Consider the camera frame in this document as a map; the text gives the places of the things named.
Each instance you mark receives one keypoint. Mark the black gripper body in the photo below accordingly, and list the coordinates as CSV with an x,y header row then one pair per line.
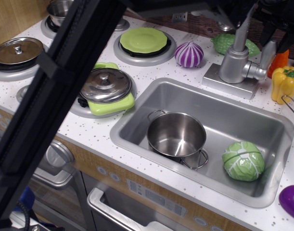
x,y
275,14

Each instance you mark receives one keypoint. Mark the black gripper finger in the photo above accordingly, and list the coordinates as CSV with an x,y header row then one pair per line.
x,y
286,42
267,33

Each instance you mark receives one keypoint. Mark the silver faucet lever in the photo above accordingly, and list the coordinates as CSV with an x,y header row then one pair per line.
x,y
268,54

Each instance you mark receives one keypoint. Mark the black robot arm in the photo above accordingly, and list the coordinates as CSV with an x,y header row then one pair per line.
x,y
64,69

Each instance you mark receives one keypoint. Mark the orange toy carrot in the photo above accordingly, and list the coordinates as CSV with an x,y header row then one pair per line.
x,y
280,60

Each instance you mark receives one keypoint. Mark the hanging metal ladle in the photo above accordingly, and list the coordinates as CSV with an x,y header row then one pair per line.
x,y
223,27

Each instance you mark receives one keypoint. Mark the yellow toy bell pepper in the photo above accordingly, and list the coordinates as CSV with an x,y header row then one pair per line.
x,y
282,83

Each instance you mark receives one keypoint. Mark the green toy bitter gourd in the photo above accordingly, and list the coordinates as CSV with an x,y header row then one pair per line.
x,y
222,42

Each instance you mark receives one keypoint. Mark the silver toy faucet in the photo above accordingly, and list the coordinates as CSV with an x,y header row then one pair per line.
x,y
237,75

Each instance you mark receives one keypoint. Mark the purple striped toy onion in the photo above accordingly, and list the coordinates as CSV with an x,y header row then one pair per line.
x,y
189,54

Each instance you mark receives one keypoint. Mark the hanging metal spatula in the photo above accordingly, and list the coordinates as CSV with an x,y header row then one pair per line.
x,y
179,17

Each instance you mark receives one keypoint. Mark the silver sink basin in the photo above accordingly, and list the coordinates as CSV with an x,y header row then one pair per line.
x,y
225,121

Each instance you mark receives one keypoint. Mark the back right burner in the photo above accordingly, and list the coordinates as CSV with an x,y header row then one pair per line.
x,y
165,56

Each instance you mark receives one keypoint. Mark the green round plate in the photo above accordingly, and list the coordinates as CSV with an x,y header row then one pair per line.
x,y
143,40

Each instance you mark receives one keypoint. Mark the green toy cabbage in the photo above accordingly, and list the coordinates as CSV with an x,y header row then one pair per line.
x,y
243,161

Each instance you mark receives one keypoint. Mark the stainless steel pot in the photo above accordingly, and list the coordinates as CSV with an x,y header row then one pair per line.
x,y
177,136

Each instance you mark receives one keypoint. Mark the silver stove knob back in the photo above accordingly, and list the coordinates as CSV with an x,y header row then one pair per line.
x,y
122,25

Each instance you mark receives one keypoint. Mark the purple toy eggplant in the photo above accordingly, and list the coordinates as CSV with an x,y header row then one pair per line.
x,y
286,199

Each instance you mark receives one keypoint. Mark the steel pot lid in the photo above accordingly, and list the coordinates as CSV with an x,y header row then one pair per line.
x,y
20,50
106,85

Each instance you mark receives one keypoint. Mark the green cutting board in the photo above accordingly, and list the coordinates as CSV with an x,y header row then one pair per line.
x,y
100,109

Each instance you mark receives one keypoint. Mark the front right burner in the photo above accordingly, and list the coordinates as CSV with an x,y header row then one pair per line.
x,y
80,106

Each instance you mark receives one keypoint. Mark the small steel pot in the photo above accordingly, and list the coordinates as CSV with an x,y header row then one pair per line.
x,y
58,9

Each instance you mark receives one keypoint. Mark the back left burner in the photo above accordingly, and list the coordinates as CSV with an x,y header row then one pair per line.
x,y
48,28

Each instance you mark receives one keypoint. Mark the silver oven dial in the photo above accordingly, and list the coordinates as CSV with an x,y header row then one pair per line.
x,y
58,155

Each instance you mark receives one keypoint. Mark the blue plastic device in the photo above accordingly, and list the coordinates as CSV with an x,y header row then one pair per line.
x,y
27,198

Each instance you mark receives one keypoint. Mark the wire basket handle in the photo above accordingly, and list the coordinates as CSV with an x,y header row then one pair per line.
x,y
289,102

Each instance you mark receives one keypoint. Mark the silver dishwasher handle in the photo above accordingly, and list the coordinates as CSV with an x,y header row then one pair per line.
x,y
128,214

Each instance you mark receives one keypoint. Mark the silver oven door handle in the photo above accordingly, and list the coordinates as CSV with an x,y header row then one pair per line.
x,y
62,181

